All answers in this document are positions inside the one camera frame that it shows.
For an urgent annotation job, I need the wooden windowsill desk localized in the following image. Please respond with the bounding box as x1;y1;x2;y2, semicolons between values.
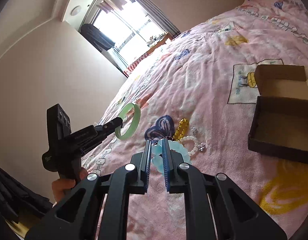
146;34;172;55

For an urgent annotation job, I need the grey striped curtain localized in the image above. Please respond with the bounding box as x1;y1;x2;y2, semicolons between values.
130;0;180;38

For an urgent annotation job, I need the person's left hand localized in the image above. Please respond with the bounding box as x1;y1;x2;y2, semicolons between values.
51;178;76;205

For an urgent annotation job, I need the red striped cloth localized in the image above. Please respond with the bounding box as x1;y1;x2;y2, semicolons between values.
123;53;149;77

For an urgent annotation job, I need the white bead bracelet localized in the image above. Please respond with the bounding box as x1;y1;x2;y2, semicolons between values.
179;134;201;157

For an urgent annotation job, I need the silver flower jewelry piece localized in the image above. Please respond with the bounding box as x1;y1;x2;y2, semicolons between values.
191;127;206;153

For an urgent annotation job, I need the dark hanging garment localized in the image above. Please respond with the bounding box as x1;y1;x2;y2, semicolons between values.
80;24;115;52

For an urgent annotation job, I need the light blue bead bracelet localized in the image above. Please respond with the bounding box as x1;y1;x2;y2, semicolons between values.
151;139;192;173

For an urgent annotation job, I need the green jade bangle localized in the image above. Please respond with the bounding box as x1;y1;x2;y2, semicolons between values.
114;102;142;140

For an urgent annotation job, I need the round ceiling light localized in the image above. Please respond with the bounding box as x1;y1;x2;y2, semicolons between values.
70;5;82;16

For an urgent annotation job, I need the window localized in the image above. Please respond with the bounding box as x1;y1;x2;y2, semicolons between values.
92;0;167;68

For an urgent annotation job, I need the yellow amber bead bracelet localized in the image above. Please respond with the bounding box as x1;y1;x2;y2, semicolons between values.
172;117;190;142

